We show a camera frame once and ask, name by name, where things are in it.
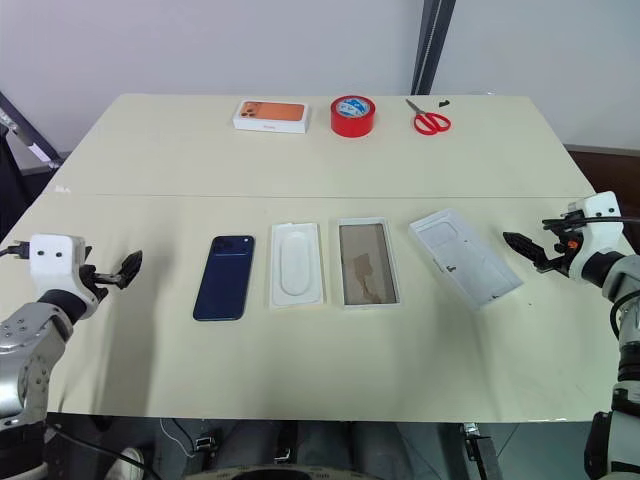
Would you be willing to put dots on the orange printed phone box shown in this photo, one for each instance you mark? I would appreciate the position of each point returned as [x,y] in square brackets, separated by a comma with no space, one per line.
[272,112]

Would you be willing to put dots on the slanted metal frame bar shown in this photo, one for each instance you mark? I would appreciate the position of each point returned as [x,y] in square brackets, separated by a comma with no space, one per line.
[30,132]

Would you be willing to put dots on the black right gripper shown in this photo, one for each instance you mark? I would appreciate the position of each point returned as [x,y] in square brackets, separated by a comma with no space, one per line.
[564,250]

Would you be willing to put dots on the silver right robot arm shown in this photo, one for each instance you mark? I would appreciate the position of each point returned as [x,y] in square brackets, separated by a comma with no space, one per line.
[631,320]

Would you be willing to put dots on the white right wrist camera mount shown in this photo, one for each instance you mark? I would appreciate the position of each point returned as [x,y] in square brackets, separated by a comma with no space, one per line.
[600,240]

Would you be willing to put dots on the white shoe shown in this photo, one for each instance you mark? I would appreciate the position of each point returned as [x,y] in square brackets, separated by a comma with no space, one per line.
[131,461]

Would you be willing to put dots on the black chair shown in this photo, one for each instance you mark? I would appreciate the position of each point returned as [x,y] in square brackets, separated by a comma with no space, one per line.
[10,190]

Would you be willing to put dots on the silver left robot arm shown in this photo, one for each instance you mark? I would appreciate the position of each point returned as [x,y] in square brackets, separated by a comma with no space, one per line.
[30,325]

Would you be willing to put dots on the white phone box lid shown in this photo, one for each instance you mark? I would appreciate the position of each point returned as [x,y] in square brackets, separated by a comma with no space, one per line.
[465,255]

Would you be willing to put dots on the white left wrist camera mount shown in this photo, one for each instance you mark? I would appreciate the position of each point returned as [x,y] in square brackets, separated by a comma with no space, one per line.
[50,255]

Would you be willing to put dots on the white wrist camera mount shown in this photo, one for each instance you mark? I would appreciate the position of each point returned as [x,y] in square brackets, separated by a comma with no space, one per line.
[600,240]
[50,255]

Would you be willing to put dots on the white moulded tray insert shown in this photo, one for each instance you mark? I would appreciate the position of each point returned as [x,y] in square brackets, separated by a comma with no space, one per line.
[297,265]

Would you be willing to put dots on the dark vertical post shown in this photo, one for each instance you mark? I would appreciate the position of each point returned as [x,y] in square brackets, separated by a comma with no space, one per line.
[430,45]

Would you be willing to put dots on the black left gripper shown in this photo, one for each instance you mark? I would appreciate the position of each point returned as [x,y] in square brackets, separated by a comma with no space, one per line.
[92,277]

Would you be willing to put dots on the red tape roll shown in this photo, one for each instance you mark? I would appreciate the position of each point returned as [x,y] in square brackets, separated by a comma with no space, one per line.
[350,126]

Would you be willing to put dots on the dark blue smartphone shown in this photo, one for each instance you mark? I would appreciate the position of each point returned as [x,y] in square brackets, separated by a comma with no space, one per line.
[222,280]

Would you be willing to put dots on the white phone box base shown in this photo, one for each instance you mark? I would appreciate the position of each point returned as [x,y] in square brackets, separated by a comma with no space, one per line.
[367,265]

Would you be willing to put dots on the metal table leg bracket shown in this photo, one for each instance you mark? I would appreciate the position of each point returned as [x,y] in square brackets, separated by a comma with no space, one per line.
[475,442]

